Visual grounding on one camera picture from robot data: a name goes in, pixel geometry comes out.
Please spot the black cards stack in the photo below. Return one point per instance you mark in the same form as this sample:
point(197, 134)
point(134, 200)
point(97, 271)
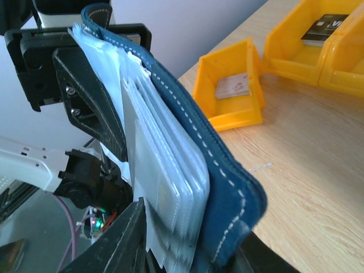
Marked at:
point(322, 29)

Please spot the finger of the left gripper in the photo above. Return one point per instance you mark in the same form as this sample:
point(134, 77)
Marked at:
point(87, 102)

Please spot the blue leather card holder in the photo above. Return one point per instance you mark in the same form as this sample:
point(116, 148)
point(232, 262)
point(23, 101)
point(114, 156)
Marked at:
point(201, 204)

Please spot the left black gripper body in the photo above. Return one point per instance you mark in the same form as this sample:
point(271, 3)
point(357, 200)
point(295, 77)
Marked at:
point(31, 53)

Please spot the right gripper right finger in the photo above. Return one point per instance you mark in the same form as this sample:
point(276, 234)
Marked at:
point(255, 256)

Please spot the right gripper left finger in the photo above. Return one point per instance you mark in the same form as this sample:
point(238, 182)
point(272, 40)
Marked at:
point(122, 248)

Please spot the left controller board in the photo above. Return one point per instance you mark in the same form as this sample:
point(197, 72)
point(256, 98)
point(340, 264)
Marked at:
point(94, 223)

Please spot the separate yellow bin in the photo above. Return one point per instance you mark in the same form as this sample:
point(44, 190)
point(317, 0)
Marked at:
point(235, 112)

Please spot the yellow bin leftmost of row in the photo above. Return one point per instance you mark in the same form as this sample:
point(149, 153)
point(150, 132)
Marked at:
point(286, 55)

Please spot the yellow bin of row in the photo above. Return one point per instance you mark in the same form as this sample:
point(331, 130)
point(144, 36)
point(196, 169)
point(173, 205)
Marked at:
point(286, 55)
point(343, 68)

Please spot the white pink cards stack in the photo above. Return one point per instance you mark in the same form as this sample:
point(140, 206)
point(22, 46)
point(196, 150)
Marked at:
point(232, 86)

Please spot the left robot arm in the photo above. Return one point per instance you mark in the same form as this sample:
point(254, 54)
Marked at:
point(76, 175)

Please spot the yellow bin middle of row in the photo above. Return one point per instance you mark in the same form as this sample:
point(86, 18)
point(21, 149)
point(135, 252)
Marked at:
point(343, 68)

